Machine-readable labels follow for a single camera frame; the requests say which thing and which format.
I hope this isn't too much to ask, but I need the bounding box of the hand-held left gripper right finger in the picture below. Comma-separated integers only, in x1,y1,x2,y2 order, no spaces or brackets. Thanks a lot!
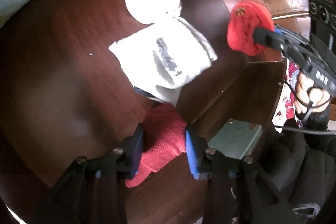
185,126,297,224

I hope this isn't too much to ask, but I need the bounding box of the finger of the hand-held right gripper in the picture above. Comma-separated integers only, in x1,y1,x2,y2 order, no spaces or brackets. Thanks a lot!
274,25,311,47
252,27,285,53

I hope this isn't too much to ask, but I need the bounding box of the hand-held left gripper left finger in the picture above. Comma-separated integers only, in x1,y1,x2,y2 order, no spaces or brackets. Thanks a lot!
34,123,145,224

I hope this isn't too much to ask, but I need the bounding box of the red knit underwear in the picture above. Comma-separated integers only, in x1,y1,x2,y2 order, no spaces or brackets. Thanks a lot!
125,104,188,188

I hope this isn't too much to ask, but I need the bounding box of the white underwear grey print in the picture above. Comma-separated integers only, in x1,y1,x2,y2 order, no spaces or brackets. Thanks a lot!
108,17,218,106

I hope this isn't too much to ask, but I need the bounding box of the person's right forearm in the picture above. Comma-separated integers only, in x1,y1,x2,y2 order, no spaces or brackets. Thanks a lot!
299,106,336,135

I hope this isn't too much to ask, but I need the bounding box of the person's right hand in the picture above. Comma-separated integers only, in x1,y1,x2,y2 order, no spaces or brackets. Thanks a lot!
294,70,332,121

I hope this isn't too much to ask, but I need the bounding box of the grey green board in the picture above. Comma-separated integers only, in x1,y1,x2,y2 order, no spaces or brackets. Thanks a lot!
207,118,263,160

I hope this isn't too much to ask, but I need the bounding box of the red floral cloth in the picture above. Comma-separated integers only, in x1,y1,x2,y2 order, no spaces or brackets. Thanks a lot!
273,61,301,132

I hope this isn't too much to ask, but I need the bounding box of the thin black cable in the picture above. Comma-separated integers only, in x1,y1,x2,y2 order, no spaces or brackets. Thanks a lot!
274,80,336,133

